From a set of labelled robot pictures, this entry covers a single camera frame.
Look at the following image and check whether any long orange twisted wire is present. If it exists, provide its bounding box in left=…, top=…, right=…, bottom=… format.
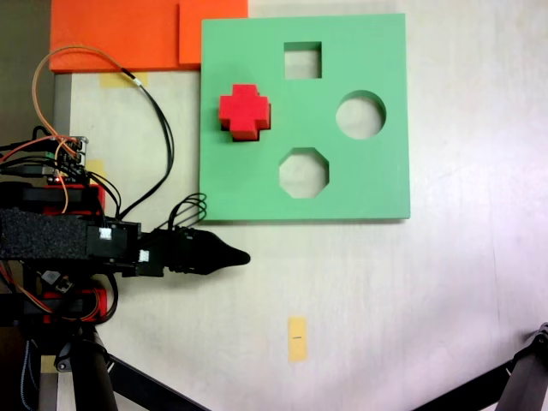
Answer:
left=32, top=45, right=139, bottom=145

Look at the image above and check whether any dark tripod pole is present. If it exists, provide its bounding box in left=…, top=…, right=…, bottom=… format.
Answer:
left=495, top=354, right=548, bottom=411

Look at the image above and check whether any braided blue cable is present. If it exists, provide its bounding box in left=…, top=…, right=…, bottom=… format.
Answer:
left=19, top=337, right=42, bottom=411

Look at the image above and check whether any black servo cable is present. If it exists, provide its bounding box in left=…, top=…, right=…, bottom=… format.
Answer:
left=174, top=200, right=206, bottom=229
left=168, top=192, right=209, bottom=229

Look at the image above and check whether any red cross columnar block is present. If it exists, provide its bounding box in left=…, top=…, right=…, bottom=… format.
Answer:
left=218, top=84, right=273, bottom=143

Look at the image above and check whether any orange base wire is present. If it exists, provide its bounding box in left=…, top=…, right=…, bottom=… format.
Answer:
left=0, top=261, right=55, bottom=321
left=0, top=135, right=83, bottom=215

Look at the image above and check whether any green shape sorting board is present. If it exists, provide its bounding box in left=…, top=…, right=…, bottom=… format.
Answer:
left=199, top=13, right=412, bottom=223

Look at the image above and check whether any thick black tripod leg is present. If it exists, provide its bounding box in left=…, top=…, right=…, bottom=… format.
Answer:
left=54, top=329, right=120, bottom=411

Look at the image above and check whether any black cable pair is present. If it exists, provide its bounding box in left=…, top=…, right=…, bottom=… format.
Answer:
left=116, top=67, right=176, bottom=218

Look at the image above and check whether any wide yellow tape piece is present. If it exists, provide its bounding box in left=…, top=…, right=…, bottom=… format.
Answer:
left=99, top=71, right=149, bottom=89

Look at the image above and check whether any long yellow tape strip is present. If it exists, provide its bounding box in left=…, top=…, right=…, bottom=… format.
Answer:
left=287, top=316, right=308, bottom=364

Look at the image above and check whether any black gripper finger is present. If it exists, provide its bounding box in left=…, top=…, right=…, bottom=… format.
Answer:
left=188, top=229, right=251, bottom=259
left=188, top=253, right=250, bottom=276

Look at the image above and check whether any small circuit board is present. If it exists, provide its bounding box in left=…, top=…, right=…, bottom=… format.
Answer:
left=42, top=135, right=90, bottom=184

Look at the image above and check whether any red black table clamp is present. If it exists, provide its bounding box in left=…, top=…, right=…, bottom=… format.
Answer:
left=21, top=183, right=107, bottom=216
left=21, top=289, right=108, bottom=325

